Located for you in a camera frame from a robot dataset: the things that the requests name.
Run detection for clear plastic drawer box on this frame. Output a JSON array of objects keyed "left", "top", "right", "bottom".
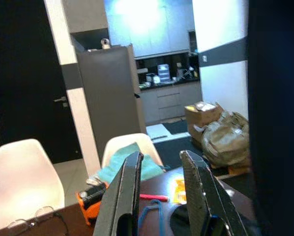
[{"left": 157, "top": 63, "right": 170, "bottom": 84}]

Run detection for red pen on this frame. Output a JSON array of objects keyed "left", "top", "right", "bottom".
[{"left": 139, "top": 194, "right": 170, "bottom": 203}]

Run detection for blue plastic hanger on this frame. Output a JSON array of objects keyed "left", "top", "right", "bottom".
[{"left": 138, "top": 199, "right": 165, "bottom": 236}]

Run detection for orange black tool case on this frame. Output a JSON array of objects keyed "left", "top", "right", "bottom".
[{"left": 76, "top": 181, "right": 109, "bottom": 226}]

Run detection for large brown cardboard box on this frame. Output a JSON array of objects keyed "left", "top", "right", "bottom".
[{"left": 184, "top": 102, "right": 224, "bottom": 148}]

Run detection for silver door handle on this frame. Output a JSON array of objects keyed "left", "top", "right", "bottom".
[{"left": 54, "top": 96, "right": 69, "bottom": 108}]

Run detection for teal cloth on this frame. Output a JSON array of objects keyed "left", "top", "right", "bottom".
[{"left": 97, "top": 142, "right": 166, "bottom": 182}]

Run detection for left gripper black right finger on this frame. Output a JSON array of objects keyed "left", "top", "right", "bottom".
[{"left": 179, "top": 149, "right": 248, "bottom": 236}]

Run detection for crumpled brown bag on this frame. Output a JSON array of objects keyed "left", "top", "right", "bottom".
[{"left": 201, "top": 112, "right": 250, "bottom": 168}]

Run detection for white plastic shell chair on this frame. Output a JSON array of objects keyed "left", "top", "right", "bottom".
[
  {"left": 101, "top": 133, "right": 166, "bottom": 173},
  {"left": 0, "top": 139, "right": 65, "bottom": 222}
]

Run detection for black room door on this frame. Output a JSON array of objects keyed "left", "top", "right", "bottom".
[{"left": 0, "top": 0, "right": 83, "bottom": 164}]

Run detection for grey kitchen base cabinet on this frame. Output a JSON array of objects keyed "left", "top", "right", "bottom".
[{"left": 139, "top": 81, "right": 203, "bottom": 125}]

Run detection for wire frame eyeglasses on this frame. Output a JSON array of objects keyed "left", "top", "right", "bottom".
[{"left": 6, "top": 206, "right": 69, "bottom": 235}]

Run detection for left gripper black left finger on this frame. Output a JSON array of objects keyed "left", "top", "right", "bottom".
[{"left": 92, "top": 151, "right": 144, "bottom": 236}]

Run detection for pale kitchen wall cabinet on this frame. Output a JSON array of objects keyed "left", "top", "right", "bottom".
[{"left": 104, "top": 0, "right": 194, "bottom": 59}]

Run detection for yellow snack packet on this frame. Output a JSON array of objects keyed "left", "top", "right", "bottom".
[{"left": 174, "top": 178, "right": 188, "bottom": 205}]

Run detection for dark grey refrigerator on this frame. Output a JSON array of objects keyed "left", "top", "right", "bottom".
[{"left": 76, "top": 44, "right": 147, "bottom": 170}]

